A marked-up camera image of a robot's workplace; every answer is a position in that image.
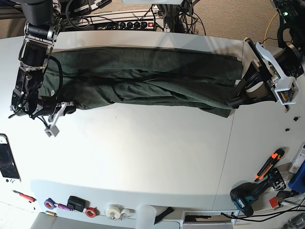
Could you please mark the white handheld game console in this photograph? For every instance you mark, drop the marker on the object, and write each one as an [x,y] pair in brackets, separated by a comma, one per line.
[8,168]

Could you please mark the purple tape roll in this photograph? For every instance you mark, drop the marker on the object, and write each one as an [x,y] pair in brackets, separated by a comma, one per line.
[49,203]

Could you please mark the blue box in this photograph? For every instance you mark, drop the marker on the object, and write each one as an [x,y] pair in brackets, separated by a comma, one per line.
[297,182]

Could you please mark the orange black utility knife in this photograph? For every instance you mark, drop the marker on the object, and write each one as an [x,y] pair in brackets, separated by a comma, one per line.
[269,164]

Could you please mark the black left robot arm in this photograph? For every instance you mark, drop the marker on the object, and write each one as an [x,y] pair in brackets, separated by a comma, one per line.
[291,32]

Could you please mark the red tape roll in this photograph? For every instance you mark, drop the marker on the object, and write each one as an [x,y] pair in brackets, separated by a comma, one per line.
[91,212]

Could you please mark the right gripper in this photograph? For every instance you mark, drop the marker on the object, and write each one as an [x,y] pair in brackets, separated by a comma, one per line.
[50,108]

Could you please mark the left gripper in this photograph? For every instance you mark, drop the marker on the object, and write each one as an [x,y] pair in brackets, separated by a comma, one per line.
[257,72]

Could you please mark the white tape roll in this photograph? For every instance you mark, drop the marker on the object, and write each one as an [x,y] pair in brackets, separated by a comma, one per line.
[113,211]

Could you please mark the dark green t-shirt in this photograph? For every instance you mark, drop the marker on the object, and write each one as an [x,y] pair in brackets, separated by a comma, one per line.
[97,77]

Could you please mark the black power strip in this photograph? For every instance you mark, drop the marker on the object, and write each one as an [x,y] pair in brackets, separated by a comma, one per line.
[138,26]

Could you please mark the purple marker pen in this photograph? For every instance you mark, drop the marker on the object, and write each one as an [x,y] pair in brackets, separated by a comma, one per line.
[64,207]

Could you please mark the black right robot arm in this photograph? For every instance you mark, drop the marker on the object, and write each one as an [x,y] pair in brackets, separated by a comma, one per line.
[40,33]

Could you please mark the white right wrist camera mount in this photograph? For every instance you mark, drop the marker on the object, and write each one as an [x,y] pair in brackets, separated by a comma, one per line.
[52,129]

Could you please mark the translucent plastic cup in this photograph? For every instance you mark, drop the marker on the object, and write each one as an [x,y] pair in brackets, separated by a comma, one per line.
[145,217]

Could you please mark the red screwdriver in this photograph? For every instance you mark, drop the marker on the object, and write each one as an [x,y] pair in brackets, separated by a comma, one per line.
[28,198]

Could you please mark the brass bullet-shaped piece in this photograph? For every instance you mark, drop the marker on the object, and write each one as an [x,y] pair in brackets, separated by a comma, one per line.
[50,213]

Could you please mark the black action camera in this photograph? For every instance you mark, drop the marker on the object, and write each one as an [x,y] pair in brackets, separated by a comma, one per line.
[76,203]

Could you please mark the teal black power drill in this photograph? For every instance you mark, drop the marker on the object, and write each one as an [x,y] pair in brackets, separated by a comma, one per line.
[244,195]

